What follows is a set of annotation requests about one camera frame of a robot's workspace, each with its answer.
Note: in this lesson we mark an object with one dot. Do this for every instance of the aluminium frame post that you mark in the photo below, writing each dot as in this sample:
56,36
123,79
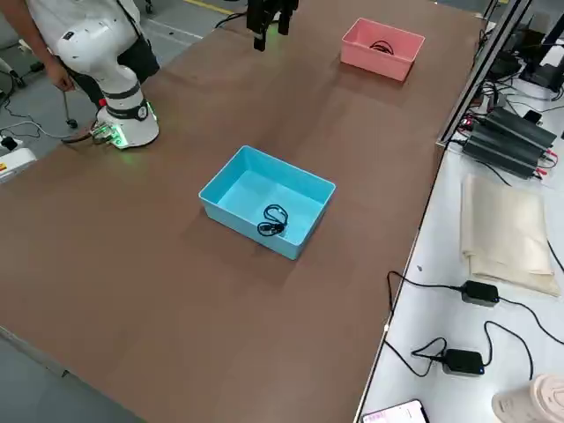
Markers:
484,70

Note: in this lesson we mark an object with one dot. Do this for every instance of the pink plastic box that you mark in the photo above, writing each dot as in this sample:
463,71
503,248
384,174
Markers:
374,57

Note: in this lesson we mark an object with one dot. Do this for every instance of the blue plastic box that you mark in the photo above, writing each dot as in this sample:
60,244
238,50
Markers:
247,189

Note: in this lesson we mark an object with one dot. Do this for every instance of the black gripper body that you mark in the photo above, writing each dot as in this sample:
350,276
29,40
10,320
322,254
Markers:
269,11

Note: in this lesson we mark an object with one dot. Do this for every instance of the beige ribbed cup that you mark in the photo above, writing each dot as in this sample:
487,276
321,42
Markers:
533,401

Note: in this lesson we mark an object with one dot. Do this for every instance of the person's forearm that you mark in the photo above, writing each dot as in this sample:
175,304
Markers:
31,31

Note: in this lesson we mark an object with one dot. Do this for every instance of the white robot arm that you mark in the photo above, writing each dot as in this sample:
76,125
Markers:
88,48

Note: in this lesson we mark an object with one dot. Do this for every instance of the black power adapter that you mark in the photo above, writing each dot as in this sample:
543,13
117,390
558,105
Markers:
480,293
462,362

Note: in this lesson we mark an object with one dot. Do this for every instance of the black monitor stand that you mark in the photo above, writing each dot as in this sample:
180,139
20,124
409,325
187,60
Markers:
544,75

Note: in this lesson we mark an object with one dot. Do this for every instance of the black power supply unit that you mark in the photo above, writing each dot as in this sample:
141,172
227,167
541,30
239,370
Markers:
502,154
524,128

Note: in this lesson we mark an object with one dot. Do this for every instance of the black smartphone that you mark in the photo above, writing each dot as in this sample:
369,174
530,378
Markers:
533,116

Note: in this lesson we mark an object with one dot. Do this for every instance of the folded beige cloth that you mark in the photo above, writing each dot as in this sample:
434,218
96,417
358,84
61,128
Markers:
506,229

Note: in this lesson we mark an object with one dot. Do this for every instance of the smartphone with lit screen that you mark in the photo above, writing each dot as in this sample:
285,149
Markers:
394,414

